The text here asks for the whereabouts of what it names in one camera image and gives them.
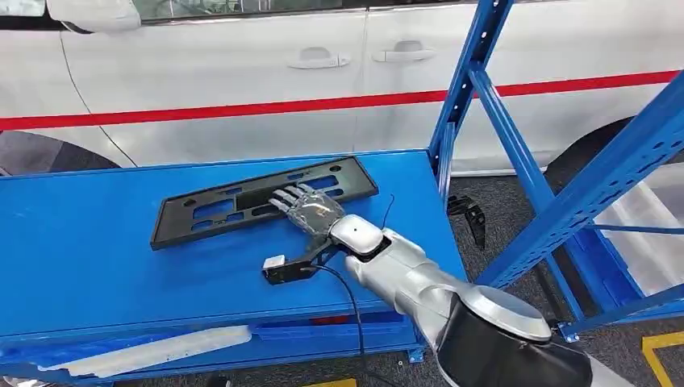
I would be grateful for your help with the white car side mirror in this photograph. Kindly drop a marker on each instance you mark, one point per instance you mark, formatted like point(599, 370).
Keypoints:
point(96, 16)

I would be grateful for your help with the blue metal workbench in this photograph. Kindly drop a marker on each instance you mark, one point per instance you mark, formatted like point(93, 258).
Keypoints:
point(107, 267)

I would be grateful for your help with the black car tyre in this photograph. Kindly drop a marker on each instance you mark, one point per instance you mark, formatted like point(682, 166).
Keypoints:
point(42, 155)
point(588, 144)

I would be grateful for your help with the blue metal rack frame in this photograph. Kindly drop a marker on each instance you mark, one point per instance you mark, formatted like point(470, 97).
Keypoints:
point(614, 171)

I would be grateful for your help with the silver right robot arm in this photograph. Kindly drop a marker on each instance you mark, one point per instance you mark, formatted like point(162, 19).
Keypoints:
point(406, 272)

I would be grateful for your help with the white car with red stripe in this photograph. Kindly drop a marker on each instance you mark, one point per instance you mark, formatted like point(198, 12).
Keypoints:
point(213, 80)

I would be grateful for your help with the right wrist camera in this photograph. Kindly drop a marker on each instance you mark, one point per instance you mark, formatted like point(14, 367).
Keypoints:
point(283, 272)

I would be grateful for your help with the black plastic plate frame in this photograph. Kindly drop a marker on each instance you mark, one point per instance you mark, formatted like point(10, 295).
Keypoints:
point(176, 224)

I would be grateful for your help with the black plastic bracket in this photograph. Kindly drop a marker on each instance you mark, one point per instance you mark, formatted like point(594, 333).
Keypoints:
point(473, 216)

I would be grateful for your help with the yellow floor tape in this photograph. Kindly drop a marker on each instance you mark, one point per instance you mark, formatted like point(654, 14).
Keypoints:
point(649, 363)
point(331, 383)

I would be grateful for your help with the white plastic strip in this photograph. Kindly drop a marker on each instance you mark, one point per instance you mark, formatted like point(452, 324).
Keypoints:
point(160, 350)

